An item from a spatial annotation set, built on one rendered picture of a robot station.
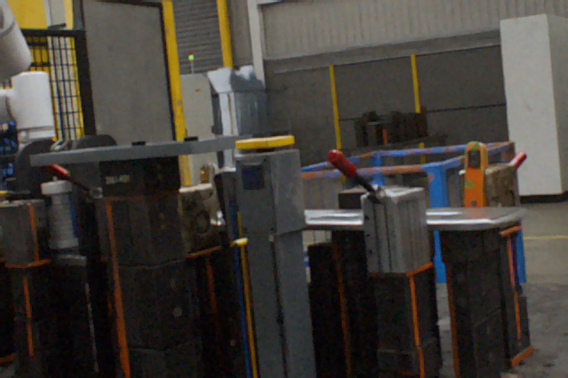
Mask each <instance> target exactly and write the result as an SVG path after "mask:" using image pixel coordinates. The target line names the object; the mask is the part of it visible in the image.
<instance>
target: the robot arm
mask: <svg viewBox="0 0 568 378"><path fill-rule="evenodd" d="M30 63H31V58H30V54H29V50H28V47H27V45H26V43H25V40H24V38H23V36H22V34H21V31H20V28H19V26H18V23H17V21H16V19H15V18H14V16H12V11H11V9H10V7H9V5H8V3H7V2H6V0H0V83H1V82H3V81H5V80H8V79H10V78H11V79H12V88H11V89H8V90H2V89H0V122H12V121H16V122H17V125H18V133H19V140H22V139H23V140H24V142H21V144H20V148H21V147H22V146H23V145H24V144H26V143H27V142H32V141H43V140H53V139H51V137H55V135H54V127H53V120H52V110H51V96H50V87H49V79H48V75H47V74H46V73H45V72H24V71H26V70H27V69H28V67H29V66H30ZM23 72H24V74H23ZM20 148H19V149H20Z"/></svg>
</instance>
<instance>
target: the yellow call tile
mask: <svg viewBox="0 0 568 378"><path fill-rule="evenodd" d="M294 143H295V141H294V137H292V136H290V137H278V138H259V139H250V140H243V141H237V142H236V148H237V149H250V148H256V152H257V154H268V153H275V146H284V145H292V144H294Z"/></svg>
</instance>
